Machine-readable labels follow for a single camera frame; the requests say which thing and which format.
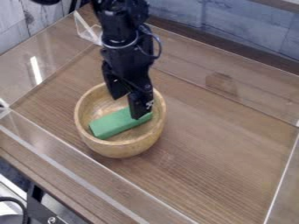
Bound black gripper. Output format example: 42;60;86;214
98;25;164;121

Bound green rectangular block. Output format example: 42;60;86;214
88;107;153;140

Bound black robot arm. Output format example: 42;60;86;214
89;0;162;119

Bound wooden bowl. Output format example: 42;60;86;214
73;83;166;158

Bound clear acrylic corner bracket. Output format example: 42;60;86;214
73;11;102;46

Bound clear acrylic tray wall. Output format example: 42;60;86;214
0;105;197;224

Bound black metal table frame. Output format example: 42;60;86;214
26;183;84;224

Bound black cable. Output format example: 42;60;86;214
0;196;30;224

